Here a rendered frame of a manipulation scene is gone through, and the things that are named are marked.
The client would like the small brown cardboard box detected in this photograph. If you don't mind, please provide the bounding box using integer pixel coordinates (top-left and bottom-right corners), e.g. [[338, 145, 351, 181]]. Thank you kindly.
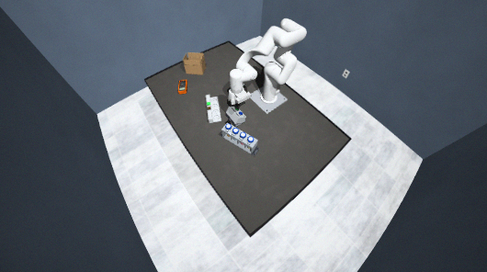
[[183, 52, 206, 74]]

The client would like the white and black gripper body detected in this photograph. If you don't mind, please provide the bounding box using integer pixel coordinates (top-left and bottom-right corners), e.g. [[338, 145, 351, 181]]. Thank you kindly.
[[228, 89, 237, 105]]

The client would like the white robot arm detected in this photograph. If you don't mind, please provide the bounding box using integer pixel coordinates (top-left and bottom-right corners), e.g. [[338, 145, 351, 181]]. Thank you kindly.
[[230, 18, 307, 104]]

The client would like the white control panel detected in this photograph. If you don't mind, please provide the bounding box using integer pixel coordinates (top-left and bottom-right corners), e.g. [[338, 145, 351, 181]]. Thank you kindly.
[[225, 106, 246, 127]]

